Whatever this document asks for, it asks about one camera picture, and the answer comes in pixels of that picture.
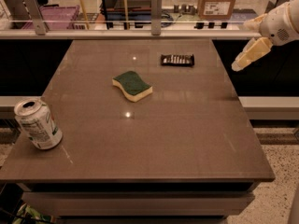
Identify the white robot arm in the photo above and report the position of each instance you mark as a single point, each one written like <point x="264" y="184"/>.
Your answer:
<point x="296" y="13"/>

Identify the purple plastic crate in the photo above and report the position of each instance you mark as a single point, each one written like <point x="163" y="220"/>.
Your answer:
<point x="59" y="18"/>

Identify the white green 7up can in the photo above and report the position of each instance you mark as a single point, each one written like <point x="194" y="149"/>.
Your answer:
<point x="37" y="122"/>

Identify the green patterned bag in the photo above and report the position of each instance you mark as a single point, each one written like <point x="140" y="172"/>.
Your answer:
<point x="28" y="215"/>

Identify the black rxbar chocolate wrapper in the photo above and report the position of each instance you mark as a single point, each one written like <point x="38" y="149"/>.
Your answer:
<point x="177" y="60"/>

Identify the yellow pole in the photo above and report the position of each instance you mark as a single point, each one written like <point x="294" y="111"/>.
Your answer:
<point x="84" y="14"/>

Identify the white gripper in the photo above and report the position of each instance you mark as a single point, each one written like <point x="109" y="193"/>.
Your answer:
<point x="277" y="24"/>

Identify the green yellow sponge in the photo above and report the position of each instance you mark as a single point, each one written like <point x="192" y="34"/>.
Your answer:
<point x="132" y="86"/>

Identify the cardboard box with label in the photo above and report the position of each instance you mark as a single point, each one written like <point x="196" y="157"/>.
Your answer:
<point x="215" y="9"/>

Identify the left metal railing post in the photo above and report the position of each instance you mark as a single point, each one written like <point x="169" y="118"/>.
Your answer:
<point x="36" y="16"/>

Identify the middle metal railing post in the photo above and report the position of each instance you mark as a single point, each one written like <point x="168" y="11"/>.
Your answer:
<point x="156" y="16"/>

